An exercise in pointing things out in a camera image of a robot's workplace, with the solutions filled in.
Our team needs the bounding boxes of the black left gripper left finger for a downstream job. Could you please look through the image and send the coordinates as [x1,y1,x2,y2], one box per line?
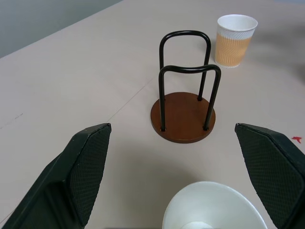
[0,123,112,229]

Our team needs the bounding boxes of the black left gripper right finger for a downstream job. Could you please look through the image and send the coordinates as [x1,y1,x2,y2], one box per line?
[234,123,305,229]

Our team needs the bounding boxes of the wooden base wire cup holder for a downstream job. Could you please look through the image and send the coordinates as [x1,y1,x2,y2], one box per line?
[150,30,222,144]

